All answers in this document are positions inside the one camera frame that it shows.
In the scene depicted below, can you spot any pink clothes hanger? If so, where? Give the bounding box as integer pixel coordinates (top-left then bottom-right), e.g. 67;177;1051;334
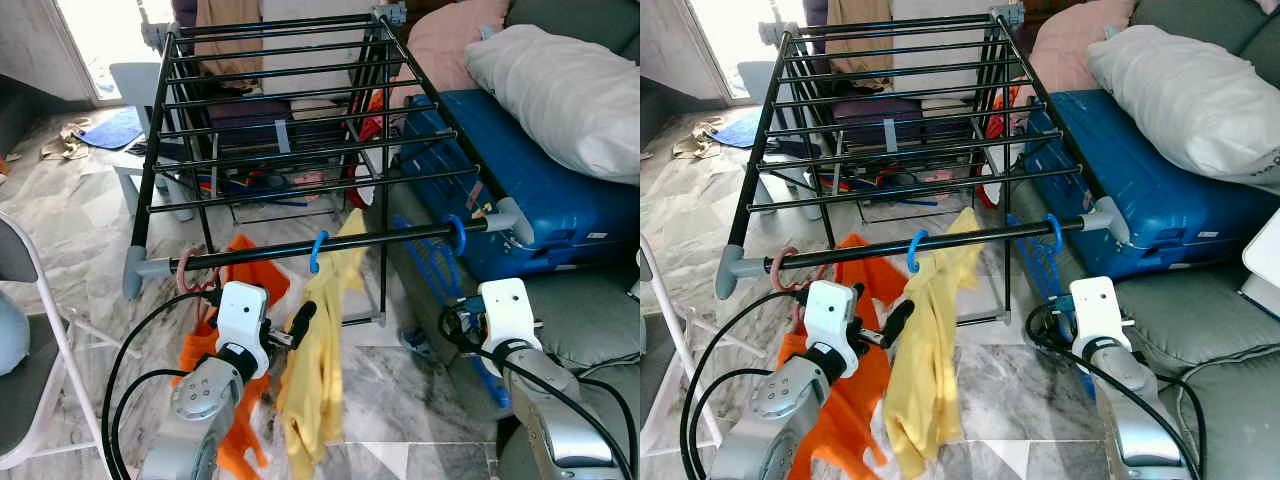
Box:
768;245;831;331
175;247;226;326

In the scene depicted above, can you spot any yellow t-shirt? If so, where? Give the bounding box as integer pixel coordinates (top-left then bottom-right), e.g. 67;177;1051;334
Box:
883;207;986;479
275;208;369;480

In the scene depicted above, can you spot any orange t-shirt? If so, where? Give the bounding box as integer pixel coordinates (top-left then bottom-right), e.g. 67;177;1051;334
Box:
178;233;291;480
775;233;891;480

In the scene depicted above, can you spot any black drying rack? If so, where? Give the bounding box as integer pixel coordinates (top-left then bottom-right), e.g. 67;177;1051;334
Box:
715;2;1136;326
122;2;536;326

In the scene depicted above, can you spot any blue hard suitcase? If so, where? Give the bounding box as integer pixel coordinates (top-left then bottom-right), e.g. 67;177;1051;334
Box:
400;88;641;283
1020;88;1280;281

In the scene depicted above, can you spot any white boxy appliance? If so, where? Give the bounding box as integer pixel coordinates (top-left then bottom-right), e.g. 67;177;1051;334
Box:
1240;208;1280;323

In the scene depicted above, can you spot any blue floor mat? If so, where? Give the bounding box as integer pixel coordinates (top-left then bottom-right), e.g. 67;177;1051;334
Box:
715;108;766;149
78;105;143;151

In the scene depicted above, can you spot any white pillow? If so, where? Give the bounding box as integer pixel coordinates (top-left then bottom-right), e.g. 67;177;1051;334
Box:
1085;25;1280;196
463;25;641;186

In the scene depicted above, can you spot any white hanging towel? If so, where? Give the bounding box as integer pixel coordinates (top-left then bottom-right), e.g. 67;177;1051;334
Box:
893;0;1001;96
262;0;379;96

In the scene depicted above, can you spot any light blue cushion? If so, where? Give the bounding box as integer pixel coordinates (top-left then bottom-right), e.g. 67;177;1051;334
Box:
0;293;31;378

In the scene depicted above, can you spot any pale blue child chair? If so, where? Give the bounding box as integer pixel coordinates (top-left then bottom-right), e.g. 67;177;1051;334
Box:
108;62;201;223
738;60;801;216

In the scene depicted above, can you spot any pink blanket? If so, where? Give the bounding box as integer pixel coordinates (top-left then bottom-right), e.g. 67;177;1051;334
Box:
400;0;513;106
1025;0;1136;101

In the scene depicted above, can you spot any brown hanging garment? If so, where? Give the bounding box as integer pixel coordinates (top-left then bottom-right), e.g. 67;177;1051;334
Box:
825;0;896;86
193;0;264;93

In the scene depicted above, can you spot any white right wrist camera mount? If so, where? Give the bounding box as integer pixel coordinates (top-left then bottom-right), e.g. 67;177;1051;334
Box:
1070;277;1131;351
478;278;541;351

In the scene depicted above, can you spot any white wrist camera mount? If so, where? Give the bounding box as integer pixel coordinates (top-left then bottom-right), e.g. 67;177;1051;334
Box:
215;281;271;351
478;278;541;351
803;280;861;351
1070;277;1131;351

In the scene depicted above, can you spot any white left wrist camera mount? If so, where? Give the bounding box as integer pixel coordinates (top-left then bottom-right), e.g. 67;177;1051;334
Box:
215;281;271;351
803;280;861;351

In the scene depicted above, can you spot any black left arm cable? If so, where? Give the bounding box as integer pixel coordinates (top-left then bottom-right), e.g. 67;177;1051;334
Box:
110;368;191;476
678;290;809;480
690;368;776;476
100;290;221;480

